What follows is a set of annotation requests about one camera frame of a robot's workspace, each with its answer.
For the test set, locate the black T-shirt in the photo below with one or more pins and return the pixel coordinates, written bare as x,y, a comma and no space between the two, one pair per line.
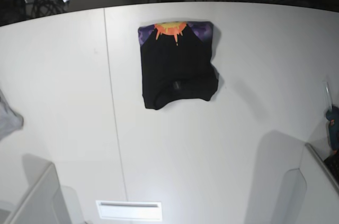
176,62

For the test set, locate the grey cloth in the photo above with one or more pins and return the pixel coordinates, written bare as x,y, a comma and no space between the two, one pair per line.
11,121

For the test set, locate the white left bin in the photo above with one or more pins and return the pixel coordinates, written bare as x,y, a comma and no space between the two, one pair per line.
32,193

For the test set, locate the white bin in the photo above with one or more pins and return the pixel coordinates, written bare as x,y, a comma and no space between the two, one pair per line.
308,194
32,193

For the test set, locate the blue glue gun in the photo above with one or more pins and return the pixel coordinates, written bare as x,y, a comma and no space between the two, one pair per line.
331,115

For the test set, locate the black keyboard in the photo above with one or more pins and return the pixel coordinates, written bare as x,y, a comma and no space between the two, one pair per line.
332,163

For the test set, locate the white right bin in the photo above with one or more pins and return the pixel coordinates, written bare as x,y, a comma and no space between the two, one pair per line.
308,194

